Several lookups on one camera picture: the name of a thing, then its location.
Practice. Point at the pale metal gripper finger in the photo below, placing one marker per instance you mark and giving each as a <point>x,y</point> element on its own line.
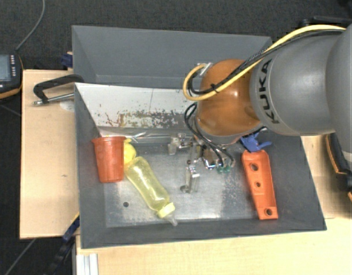
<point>192,179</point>
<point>179,143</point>

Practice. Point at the yellow clear baby bottle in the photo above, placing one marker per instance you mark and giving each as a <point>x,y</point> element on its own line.
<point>148,183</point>

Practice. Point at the small yellow toy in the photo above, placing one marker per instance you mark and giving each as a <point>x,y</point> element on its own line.
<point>129,151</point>

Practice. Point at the orange block with holes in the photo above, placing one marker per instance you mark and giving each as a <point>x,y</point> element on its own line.
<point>259,182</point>

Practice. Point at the orange plastic cup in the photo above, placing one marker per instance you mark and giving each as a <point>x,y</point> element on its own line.
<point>109,159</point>

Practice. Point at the grey metal bin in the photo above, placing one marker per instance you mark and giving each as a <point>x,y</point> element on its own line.
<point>136,56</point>

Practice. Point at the pale wood flat board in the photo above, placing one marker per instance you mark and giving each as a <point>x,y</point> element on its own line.
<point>47,153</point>

